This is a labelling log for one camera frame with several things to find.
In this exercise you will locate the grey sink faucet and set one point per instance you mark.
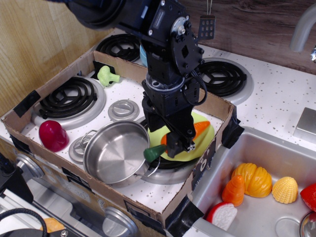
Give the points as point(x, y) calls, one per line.
point(303, 29)

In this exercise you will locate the light green toy broccoli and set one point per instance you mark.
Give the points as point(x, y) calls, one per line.
point(106, 77)

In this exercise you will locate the brown cardboard fence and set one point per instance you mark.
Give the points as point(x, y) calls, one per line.
point(180, 213)

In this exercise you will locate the black burner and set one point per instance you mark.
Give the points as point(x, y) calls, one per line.
point(123, 46)
point(165, 172)
point(227, 79)
point(73, 104)

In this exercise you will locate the silver oven front dial right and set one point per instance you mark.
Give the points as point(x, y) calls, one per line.
point(117, 224)

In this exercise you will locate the dark red toy vegetable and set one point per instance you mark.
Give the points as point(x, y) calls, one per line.
point(53, 136)

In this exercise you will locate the silver oven dial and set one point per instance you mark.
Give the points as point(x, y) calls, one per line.
point(117, 224)
point(29, 168)

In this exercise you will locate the silver oven front dial left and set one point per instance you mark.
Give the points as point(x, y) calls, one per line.
point(29, 168)

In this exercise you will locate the red toy pepper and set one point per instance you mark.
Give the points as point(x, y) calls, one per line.
point(308, 196)

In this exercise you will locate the silver stove knob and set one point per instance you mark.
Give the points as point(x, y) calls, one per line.
point(123, 110)
point(77, 148)

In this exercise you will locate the silver metal sink basin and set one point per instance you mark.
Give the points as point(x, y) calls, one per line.
point(256, 217)

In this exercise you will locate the black front right burner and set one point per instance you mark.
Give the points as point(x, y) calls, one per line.
point(165, 172)

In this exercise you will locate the yellow object bottom left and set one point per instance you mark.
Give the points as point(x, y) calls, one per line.
point(53, 225)

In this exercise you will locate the light blue plastic bowl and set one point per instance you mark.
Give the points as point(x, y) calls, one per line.
point(143, 56)

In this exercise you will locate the silver sink drain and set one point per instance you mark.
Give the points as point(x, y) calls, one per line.
point(286, 227)

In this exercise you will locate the orange yellow toy pumpkin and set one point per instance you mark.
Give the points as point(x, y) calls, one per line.
point(257, 180)

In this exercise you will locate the black back left burner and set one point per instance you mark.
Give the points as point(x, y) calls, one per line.
point(123, 46)

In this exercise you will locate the stainless steel pot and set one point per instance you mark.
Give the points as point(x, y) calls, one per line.
point(114, 154)

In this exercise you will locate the black front left burner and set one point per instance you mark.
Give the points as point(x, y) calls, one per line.
point(73, 104)

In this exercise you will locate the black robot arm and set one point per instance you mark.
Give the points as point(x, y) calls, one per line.
point(172, 84)

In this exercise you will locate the red white toy slice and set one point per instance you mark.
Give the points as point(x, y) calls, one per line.
point(222, 215)

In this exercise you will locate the silver square faucet base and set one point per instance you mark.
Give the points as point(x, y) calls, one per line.
point(306, 126)

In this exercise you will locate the black clamp left edge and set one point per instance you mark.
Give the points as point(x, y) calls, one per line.
point(11, 179)

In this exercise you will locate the silver front stove knob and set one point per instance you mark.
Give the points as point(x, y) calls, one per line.
point(77, 148)

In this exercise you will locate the light green plastic plate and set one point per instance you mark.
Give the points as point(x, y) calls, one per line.
point(204, 135)

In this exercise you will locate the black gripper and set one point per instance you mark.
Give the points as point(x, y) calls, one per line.
point(171, 106)

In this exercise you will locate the orange toy carrot green stem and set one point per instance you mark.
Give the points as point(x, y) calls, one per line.
point(153, 153)

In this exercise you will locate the black back right burner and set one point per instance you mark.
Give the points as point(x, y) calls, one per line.
point(227, 79)

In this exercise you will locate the silver centre stove knob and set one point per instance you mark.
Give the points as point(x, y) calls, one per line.
point(123, 110)

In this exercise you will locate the hanging silver slotted spatula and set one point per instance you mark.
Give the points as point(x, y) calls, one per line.
point(207, 23)

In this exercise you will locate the small orange toy carrot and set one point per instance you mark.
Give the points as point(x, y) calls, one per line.
point(234, 191)

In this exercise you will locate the yellow toy corn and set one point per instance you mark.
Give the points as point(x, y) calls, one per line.
point(285, 190)

